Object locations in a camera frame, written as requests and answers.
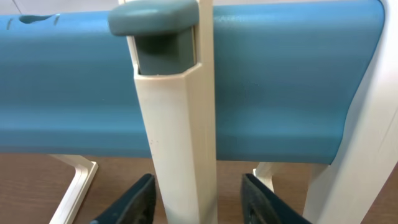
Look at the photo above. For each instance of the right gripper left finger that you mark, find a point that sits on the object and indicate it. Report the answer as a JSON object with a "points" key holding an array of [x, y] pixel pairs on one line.
{"points": [[136, 202]]}

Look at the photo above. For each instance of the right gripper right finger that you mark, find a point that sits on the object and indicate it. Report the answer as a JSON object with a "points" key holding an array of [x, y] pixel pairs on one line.
{"points": [[261, 205]]}

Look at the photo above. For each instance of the white and blue stand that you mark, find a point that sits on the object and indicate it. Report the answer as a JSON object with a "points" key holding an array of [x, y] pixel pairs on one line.
{"points": [[280, 77]]}

